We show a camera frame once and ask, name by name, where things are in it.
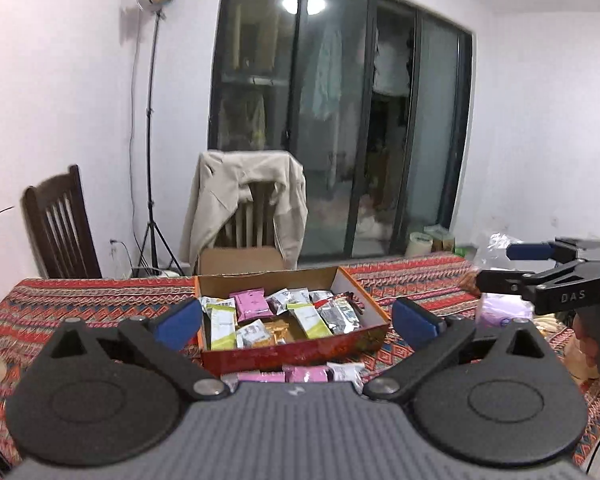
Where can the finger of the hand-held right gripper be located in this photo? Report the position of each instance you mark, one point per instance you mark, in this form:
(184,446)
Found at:
(530,251)
(510,280)

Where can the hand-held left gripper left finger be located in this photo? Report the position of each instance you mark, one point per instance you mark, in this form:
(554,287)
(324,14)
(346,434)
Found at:
(180,321)

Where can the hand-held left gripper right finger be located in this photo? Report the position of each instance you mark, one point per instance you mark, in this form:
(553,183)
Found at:
(414,321)

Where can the pink snack packet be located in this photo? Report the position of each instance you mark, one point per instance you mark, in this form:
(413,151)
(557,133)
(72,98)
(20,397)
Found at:
(261,377)
(305,373)

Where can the pile of assorted snack packets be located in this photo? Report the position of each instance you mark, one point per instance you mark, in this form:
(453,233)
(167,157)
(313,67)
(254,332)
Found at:
(280,317)

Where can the red cardboard box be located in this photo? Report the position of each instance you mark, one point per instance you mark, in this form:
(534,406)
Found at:
(290,355)

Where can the clear plastic bag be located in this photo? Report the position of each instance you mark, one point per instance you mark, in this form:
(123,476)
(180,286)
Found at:
(495,255)

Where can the pale yellow cloth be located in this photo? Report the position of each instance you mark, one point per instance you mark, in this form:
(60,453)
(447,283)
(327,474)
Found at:
(555,325)

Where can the roll of tape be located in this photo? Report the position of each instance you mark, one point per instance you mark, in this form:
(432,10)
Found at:
(420,244)

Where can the wooden chair with jacket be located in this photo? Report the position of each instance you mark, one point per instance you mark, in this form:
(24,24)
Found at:
(252,225)

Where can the patterned red tablecloth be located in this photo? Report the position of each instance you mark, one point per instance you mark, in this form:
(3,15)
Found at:
(45,300)

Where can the dark wooden chair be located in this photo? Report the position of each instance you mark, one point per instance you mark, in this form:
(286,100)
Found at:
(60,230)

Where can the beige jacket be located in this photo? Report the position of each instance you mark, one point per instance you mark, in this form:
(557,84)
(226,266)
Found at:
(260,175)

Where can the black framed glass sliding door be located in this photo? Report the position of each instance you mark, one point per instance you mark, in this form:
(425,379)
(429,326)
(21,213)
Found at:
(340,110)

